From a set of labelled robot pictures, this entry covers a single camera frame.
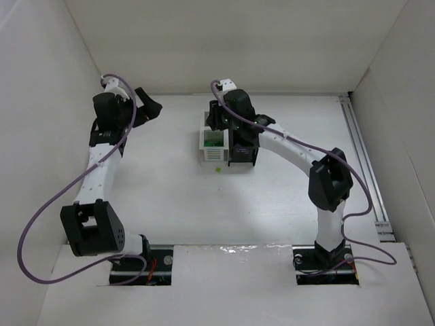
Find green lego plate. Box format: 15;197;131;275
204;141;223;147

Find purple lego pieces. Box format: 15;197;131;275
234;145;251;155

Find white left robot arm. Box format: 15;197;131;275
60;88;162;259

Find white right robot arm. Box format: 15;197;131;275
207;84;353;266

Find white two-slot container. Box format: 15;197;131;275
198;111;229;167

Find black two-slot container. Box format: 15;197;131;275
228;129;259;166

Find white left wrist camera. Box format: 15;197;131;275
100;77;131;101

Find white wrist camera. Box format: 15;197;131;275
100;77;131;101
217;78;237;92

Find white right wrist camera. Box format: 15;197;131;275
217;78;237;92

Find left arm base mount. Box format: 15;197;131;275
109;244;174;287

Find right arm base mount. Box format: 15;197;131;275
292;245;360;285

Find aluminium rail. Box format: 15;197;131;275
338;94;396;242

